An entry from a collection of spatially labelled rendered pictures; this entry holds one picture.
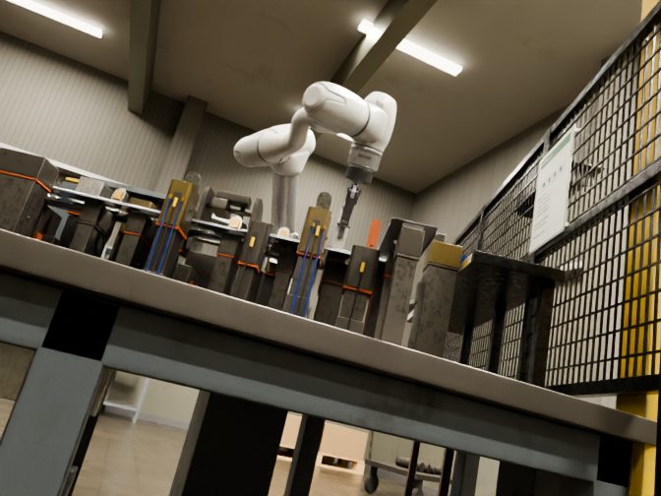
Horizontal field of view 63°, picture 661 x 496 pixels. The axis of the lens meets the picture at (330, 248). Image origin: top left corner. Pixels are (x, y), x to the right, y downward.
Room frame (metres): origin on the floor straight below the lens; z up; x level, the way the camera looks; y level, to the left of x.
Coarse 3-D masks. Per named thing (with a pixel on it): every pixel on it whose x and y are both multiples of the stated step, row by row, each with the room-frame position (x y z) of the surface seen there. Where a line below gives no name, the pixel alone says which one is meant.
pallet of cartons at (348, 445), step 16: (288, 416) 6.64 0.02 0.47; (288, 432) 6.66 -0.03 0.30; (336, 432) 6.91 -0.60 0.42; (352, 432) 7.00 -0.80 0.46; (288, 448) 7.54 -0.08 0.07; (320, 448) 6.84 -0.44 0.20; (336, 448) 6.93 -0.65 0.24; (352, 448) 7.02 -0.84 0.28; (320, 464) 6.85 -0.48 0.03; (336, 464) 7.50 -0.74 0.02
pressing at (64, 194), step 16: (48, 192) 1.46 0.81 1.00; (64, 192) 1.43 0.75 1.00; (80, 192) 1.38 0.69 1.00; (64, 208) 1.57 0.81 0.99; (80, 208) 1.56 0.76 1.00; (128, 208) 1.43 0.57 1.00; (144, 208) 1.37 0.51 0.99; (192, 224) 1.44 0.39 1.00; (208, 224) 1.41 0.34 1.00; (272, 240) 1.41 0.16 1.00; (288, 240) 1.37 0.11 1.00; (272, 256) 1.56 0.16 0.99; (336, 256) 1.41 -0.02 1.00
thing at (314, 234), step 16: (320, 208) 1.20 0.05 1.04; (304, 224) 1.21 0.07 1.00; (320, 224) 1.20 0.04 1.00; (304, 240) 1.20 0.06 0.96; (320, 240) 1.20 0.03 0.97; (304, 256) 1.20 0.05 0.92; (320, 256) 1.20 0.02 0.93; (304, 272) 1.21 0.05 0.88; (304, 288) 1.21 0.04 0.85; (288, 304) 1.21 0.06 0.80; (304, 304) 1.21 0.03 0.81
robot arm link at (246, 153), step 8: (248, 136) 1.70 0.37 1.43; (256, 136) 1.66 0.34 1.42; (240, 144) 1.71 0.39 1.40; (248, 144) 1.67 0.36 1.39; (256, 144) 1.64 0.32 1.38; (240, 152) 1.71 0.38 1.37; (248, 152) 1.68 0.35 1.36; (256, 152) 1.65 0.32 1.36; (240, 160) 1.75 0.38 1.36; (248, 160) 1.71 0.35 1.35; (256, 160) 1.69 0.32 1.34; (280, 160) 1.77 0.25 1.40
